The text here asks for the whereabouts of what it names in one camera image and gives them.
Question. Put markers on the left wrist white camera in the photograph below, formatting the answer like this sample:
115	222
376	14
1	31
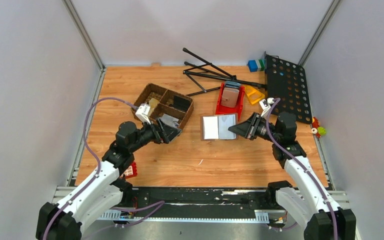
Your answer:
142	113

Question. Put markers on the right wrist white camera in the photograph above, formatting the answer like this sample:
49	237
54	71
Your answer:
266	104

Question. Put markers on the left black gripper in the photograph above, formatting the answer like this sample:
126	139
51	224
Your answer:
165	133

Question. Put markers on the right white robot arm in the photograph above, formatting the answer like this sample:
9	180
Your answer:
311	205

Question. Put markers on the gold card in basket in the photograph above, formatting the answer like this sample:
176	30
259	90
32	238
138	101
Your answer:
153	102

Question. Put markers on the red white small tray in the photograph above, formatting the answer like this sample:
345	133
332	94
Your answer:
131	171

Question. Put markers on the pink wallet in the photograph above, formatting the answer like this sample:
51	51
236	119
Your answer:
229	97

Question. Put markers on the woven wicker basket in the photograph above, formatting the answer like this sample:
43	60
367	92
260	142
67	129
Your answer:
165	97

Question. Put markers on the blue green toy block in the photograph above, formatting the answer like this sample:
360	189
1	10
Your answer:
257	65

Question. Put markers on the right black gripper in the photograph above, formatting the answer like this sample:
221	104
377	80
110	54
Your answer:
247	128

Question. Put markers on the red plastic bin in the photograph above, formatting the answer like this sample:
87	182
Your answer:
221	110

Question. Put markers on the black card in basket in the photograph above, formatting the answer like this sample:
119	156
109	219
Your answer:
180	103

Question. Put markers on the yellow plastic frame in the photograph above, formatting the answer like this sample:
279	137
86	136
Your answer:
253	95

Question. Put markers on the black folded tripod stand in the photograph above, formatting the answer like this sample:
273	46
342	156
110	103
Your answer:
210	71

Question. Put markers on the black perforated metal tray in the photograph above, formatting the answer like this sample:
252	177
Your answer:
287	81

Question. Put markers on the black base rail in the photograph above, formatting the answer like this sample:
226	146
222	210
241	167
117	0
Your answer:
199	205

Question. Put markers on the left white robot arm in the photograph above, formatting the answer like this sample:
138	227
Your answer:
105	187

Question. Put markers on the wrist white camera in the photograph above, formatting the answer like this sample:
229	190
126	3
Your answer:
266	104
142	113

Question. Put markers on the red green toy pieces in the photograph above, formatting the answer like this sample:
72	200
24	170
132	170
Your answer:
317	129

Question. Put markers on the silver card in basket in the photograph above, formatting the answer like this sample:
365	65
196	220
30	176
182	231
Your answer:
170	120

